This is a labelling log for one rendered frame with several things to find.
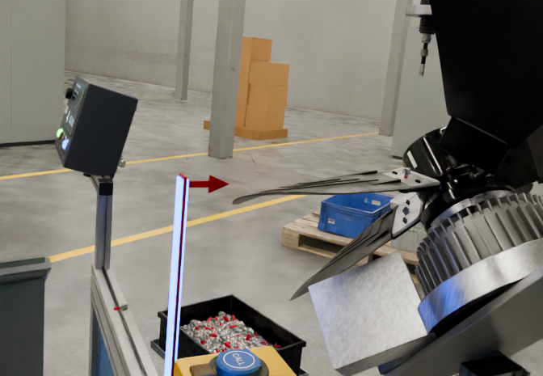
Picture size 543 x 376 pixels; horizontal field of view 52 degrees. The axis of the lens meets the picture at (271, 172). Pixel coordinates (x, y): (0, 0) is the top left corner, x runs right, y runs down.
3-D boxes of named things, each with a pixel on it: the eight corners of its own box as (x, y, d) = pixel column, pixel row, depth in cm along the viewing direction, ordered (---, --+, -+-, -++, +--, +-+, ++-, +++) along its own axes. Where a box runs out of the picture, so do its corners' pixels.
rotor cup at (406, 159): (532, 195, 87) (493, 131, 94) (483, 178, 77) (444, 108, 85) (458, 242, 95) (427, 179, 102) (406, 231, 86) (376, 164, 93)
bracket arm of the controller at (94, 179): (113, 196, 119) (113, 182, 119) (98, 196, 118) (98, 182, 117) (97, 171, 140) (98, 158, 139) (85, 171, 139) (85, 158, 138)
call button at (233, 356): (267, 383, 49) (268, 365, 49) (224, 391, 48) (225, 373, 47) (250, 360, 53) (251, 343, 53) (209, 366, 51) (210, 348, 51)
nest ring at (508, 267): (524, 333, 93) (513, 311, 95) (661, 252, 74) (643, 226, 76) (392, 356, 82) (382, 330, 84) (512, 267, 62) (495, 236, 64)
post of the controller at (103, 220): (110, 268, 123) (113, 181, 119) (95, 269, 121) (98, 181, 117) (107, 264, 125) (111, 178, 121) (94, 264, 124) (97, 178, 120)
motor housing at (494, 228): (524, 330, 91) (486, 258, 98) (639, 260, 74) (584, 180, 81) (410, 348, 81) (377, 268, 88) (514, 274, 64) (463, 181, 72)
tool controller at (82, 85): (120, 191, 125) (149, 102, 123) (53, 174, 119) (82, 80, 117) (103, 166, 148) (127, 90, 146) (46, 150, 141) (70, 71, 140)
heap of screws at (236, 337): (291, 374, 97) (294, 348, 96) (224, 400, 88) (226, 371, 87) (228, 328, 111) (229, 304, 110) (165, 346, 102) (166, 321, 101)
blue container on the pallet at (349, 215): (395, 225, 438) (399, 198, 434) (369, 243, 386) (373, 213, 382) (347, 214, 457) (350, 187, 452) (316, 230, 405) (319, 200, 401)
